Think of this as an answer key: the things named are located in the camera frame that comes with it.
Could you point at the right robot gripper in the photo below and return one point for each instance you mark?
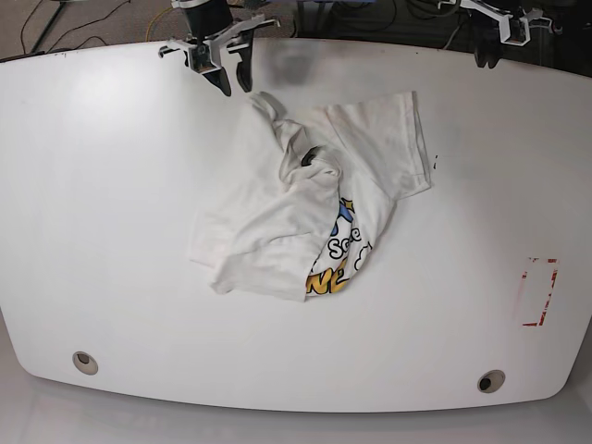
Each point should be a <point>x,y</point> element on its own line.
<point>236,38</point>

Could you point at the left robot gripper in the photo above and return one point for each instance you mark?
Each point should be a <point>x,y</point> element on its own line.
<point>489,50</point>

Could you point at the white printed t-shirt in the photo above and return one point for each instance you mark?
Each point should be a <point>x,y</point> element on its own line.
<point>303,198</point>

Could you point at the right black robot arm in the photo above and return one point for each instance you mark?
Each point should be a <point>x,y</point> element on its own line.
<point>212,29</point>

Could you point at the red tape rectangle marking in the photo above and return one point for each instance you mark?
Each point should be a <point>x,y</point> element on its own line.
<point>536,289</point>

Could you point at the left table grommet hole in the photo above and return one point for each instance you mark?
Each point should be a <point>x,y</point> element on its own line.
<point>85,363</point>

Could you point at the table grommet hole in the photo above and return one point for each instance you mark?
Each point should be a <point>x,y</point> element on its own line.
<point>85,363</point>
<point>491,381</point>

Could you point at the right table grommet hole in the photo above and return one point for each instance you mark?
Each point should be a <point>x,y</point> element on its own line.
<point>491,381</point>

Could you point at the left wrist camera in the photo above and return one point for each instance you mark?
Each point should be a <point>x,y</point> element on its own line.
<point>514,31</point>

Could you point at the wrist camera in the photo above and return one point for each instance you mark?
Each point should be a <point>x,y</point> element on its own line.
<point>514,31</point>
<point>201,59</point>

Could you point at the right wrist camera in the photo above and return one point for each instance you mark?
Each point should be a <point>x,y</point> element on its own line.
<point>201,59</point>

